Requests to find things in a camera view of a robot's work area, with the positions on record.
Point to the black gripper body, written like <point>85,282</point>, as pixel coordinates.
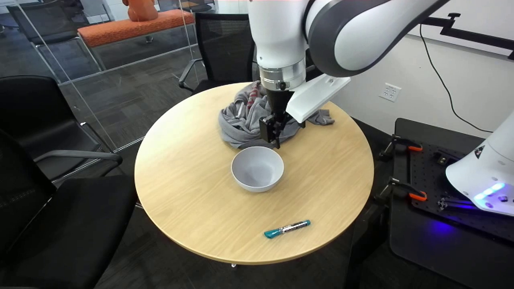
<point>277,105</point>

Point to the white round bowl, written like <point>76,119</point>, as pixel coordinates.
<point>258,171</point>

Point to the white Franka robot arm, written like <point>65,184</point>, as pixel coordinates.
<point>279,33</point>

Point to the crumpled grey sweatshirt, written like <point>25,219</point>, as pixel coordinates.
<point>242,121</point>

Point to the black mesh office chair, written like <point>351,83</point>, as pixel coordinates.
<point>226,46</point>

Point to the teal marker pen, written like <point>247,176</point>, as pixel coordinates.
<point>289,229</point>

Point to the orange object on bench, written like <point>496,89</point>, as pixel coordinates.
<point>142,10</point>

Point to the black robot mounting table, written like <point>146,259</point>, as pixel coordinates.
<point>444,246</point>

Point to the black mounting bar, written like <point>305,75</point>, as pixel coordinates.
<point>483,41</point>

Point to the black chair behind glass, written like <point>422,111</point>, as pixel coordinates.
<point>43,25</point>

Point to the white wall outlet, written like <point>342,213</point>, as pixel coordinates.
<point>391,92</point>

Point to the glass partition metal frame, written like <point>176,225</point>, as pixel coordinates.
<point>130,65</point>

